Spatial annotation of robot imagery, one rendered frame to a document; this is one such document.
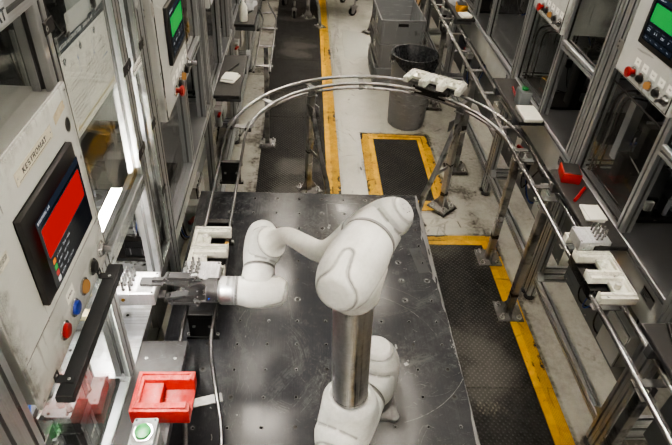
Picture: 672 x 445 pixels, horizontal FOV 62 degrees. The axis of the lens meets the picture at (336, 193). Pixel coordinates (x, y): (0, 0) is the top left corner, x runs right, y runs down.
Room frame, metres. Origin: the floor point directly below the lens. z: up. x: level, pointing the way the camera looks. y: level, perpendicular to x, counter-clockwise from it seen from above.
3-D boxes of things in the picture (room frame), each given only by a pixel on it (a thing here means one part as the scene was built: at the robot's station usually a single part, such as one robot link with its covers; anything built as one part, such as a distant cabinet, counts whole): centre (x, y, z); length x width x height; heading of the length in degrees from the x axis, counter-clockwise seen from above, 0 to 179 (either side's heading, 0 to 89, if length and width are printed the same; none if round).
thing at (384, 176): (3.50, -0.47, 0.01); 1.00 x 0.55 x 0.01; 5
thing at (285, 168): (5.89, 0.49, 0.01); 5.85 x 0.59 x 0.01; 5
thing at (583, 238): (1.74, -1.03, 0.92); 0.13 x 0.10 x 0.09; 95
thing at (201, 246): (1.50, 0.46, 0.84); 0.36 x 0.14 x 0.10; 5
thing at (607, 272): (1.63, -1.04, 0.84); 0.37 x 0.14 x 0.10; 5
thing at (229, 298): (1.21, 0.31, 1.03); 0.09 x 0.06 x 0.09; 5
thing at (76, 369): (0.78, 0.51, 1.37); 0.36 x 0.04 x 0.04; 5
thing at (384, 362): (1.09, -0.15, 0.85); 0.18 x 0.16 x 0.22; 158
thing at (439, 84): (3.18, -0.55, 0.84); 0.37 x 0.14 x 0.10; 63
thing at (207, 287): (1.20, 0.39, 1.03); 0.09 x 0.07 x 0.08; 95
